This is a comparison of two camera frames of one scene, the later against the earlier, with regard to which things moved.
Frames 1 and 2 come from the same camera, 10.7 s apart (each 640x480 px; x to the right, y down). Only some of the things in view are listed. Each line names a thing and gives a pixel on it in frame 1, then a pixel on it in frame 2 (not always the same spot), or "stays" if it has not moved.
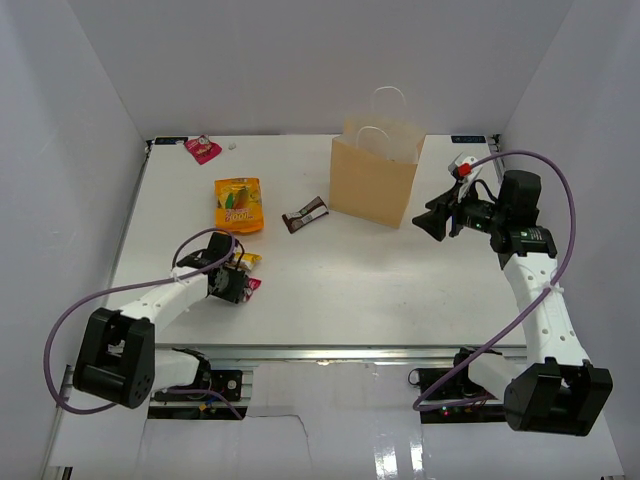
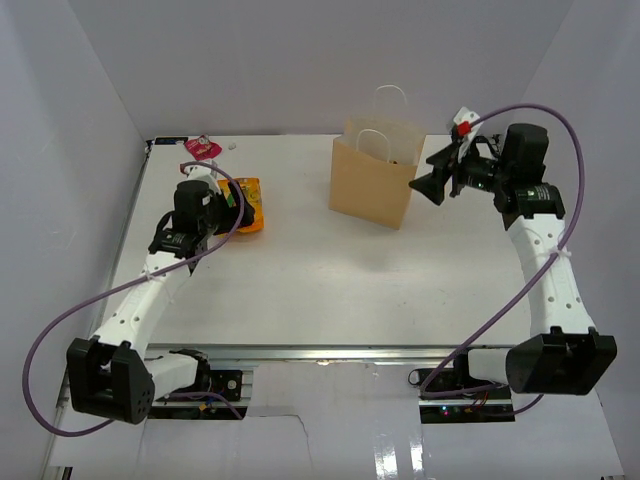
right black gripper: (435, 221) to (433, 184)
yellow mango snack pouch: (238, 204) stays
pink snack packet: (202, 148) stays
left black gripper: (238, 280) to (235, 216)
